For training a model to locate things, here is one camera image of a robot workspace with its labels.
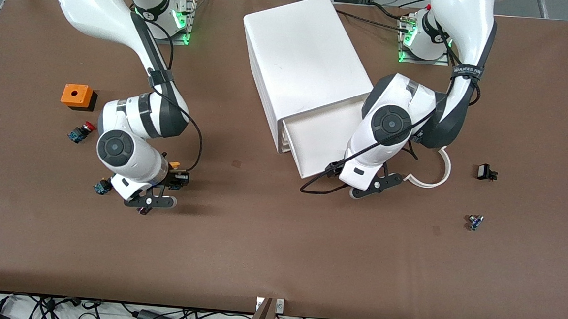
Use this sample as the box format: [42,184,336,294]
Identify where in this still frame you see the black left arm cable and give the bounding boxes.
[300,13,485,205]

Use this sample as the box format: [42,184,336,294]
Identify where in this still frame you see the red push button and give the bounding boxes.
[66,120,97,145]

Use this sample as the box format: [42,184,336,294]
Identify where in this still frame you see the orange box with hole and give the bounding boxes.
[60,83,98,113]

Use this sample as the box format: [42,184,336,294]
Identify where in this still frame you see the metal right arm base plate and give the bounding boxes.
[138,0,196,46]

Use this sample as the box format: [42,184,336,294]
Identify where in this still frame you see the black square white-faced button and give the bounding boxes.
[476,163,499,182]

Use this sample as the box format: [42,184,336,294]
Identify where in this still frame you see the green push button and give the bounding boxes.
[93,177,114,196]

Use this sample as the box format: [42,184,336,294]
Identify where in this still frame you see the black power cable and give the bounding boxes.
[334,7,413,33]

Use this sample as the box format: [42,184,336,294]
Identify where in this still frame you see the white curved plastic bracket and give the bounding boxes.
[403,143,453,190]

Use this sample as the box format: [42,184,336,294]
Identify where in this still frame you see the black right camera mount bracket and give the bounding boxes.
[123,183,178,211]

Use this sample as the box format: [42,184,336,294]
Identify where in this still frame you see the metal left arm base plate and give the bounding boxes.
[397,14,453,67]

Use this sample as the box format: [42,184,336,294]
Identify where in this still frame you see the white drawer cabinet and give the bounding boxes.
[235,0,381,160]

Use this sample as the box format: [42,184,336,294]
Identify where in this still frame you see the black left camera mount bracket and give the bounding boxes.
[349,169,406,202]

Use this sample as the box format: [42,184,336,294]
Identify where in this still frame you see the black arm cable strap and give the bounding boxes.
[449,64,485,84]
[147,70,175,88]

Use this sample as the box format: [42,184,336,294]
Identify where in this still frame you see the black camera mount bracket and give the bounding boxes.
[123,183,178,211]
[349,169,406,202]

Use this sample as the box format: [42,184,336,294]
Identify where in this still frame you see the black right arm cable strap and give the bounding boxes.
[147,70,175,88]

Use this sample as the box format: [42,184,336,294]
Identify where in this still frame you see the black left arm cable strap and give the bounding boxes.
[449,64,485,84]

